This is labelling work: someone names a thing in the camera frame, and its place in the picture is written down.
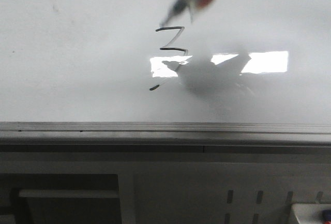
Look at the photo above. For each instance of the white whiteboard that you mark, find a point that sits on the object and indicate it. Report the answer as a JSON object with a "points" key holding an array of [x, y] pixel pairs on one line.
{"points": [[243, 74]]}

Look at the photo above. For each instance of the white tray with eraser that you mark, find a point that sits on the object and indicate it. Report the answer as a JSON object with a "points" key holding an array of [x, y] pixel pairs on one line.
{"points": [[309, 213]]}

